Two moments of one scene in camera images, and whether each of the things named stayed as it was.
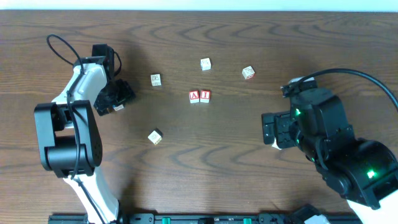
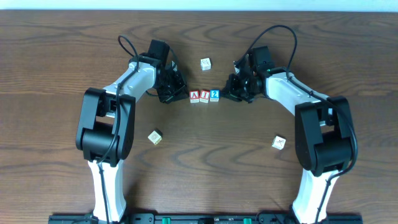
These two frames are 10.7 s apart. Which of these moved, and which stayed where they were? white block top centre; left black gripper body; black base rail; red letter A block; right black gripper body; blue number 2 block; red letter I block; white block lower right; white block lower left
Moved: blue number 2 block; left black gripper body; right black gripper body
Stayed: black base rail; red letter I block; white block lower left; white block lower right; red letter A block; white block top centre
